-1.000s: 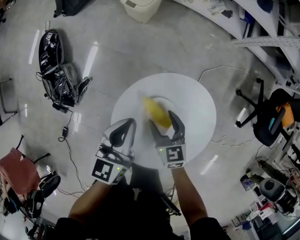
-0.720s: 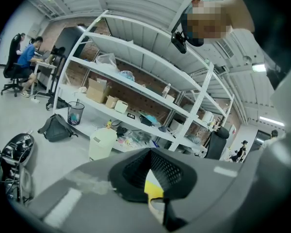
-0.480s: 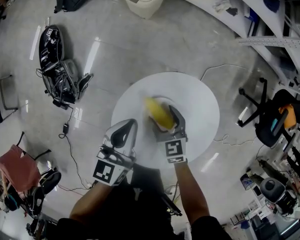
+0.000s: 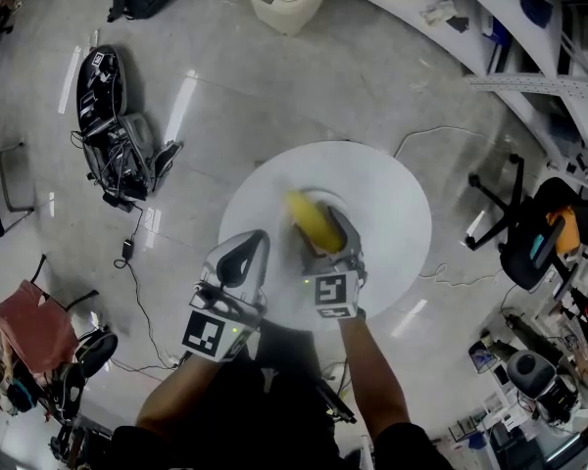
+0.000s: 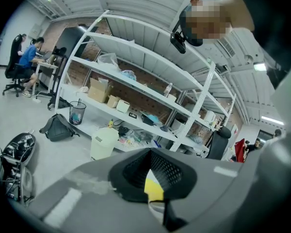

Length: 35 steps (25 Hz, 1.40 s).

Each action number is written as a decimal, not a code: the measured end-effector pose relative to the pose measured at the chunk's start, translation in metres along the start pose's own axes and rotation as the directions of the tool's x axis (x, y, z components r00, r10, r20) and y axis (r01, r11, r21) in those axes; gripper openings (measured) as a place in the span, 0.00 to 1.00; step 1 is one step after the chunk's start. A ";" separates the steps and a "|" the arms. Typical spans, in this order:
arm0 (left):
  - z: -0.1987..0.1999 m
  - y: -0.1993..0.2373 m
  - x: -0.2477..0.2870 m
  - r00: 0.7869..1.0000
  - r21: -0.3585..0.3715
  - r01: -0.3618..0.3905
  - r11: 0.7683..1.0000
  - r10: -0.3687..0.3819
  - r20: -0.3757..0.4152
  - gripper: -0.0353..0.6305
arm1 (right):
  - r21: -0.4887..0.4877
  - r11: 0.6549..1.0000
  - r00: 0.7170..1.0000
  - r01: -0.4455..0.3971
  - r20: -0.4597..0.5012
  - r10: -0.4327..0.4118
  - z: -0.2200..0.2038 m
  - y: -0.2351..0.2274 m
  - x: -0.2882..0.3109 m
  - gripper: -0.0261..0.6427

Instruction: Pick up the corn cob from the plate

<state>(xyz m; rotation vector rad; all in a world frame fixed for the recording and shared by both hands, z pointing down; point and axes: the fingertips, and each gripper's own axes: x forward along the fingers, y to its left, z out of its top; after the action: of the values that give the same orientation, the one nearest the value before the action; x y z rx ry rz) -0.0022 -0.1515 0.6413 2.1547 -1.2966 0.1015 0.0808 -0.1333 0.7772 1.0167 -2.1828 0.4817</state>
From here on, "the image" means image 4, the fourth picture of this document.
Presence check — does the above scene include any blue box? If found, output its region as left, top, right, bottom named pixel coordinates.
left=480, top=12, right=514, bottom=51

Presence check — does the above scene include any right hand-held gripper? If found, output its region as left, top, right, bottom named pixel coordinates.
left=293, top=206, right=369, bottom=320

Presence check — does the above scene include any person's left forearm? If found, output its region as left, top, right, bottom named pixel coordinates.
left=135, top=352, right=249, bottom=443

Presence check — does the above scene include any narrow white metal shelving unit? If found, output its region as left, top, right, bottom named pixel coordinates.
left=465, top=0, right=588, bottom=200

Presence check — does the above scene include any person's right forearm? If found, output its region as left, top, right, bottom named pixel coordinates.
left=337, top=313, right=414, bottom=441

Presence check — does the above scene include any blue mesh bin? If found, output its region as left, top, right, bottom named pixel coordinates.
left=466, top=339, right=497, bottom=377

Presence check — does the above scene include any white floor cable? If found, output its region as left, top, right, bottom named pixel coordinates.
left=393, top=124, right=505, bottom=289

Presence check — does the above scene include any cream lidded waste bin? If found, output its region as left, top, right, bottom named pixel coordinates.
left=241, top=0, right=341, bottom=38

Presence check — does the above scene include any black folding chair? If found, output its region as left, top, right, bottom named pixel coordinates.
left=0, top=254, right=102, bottom=379

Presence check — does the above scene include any gray round device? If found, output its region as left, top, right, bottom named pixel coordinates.
left=506, top=349, right=559, bottom=401

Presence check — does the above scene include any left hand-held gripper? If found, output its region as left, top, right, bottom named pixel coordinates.
left=180, top=230, right=271, bottom=364

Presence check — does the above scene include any black round stool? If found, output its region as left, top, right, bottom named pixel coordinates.
left=74, top=329, right=120, bottom=380

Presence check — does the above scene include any black office chair with armrests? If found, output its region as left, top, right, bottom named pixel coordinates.
left=464, top=153, right=588, bottom=306

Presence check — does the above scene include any person's body in dark clothes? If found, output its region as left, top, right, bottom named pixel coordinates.
left=92, top=320, right=455, bottom=470

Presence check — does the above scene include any orange cushion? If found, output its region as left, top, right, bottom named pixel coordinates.
left=545, top=205, right=582, bottom=257

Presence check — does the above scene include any black oval equipment case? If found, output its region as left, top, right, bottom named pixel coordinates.
left=74, top=43, right=129, bottom=137

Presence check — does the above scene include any white plate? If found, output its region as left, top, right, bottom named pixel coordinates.
left=281, top=187, right=359, bottom=259

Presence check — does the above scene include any dark blue cap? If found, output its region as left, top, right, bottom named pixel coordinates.
left=517, top=0, right=555, bottom=30

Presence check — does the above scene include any black floor cable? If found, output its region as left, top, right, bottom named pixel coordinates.
left=113, top=202, right=182, bottom=372

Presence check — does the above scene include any gray device with tangled cables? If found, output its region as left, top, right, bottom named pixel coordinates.
left=80, top=112, right=185, bottom=206

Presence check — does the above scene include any yellow banana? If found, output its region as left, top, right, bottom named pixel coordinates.
left=284, top=189, right=345, bottom=255

